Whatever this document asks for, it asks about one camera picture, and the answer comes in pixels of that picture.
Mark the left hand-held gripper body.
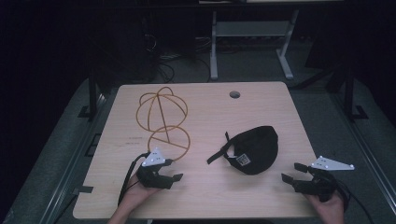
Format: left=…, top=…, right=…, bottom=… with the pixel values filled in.
left=135, top=147, right=174, bottom=190

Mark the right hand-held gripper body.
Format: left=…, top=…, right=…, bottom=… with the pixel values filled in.
left=292, top=155, right=356, bottom=203

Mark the black cap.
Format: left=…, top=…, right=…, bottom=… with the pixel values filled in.
left=206, top=125, right=280, bottom=176

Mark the gold wire hat stand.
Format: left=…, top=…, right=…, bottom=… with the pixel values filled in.
left=134, top=86, right=191, bottom=163

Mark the person's left hand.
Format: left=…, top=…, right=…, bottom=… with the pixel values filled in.
left=121, top=175, right=163, bottom=210

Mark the person's right hand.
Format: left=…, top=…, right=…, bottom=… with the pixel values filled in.
left=303, top=190, right=347, bottom=224

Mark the black tape strip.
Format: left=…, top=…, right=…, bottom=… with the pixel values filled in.
left=72, top=185, right=94, bottom=196

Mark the grey metal stand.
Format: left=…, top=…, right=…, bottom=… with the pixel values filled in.
left=209, top=8, right=301, bottom=81

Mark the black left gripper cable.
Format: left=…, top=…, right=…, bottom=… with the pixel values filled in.
left=117, top=152, right=151, bottom=206

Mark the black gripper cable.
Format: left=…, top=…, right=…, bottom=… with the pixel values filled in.
left=336, top=178, right=376, bottom=224
left=117, top=152, right=151, bottom=206

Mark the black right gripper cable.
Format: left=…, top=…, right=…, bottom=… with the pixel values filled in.
left=336, top=178, right=376, bottom=224

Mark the black metal post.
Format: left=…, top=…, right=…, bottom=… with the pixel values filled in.
left=78, top=69, right=100, bottom=119
left=343, top=66, right=370, bottom=121

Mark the bundle of floor cables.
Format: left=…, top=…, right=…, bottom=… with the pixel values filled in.
left=141, top=32, right=213, bottom=84

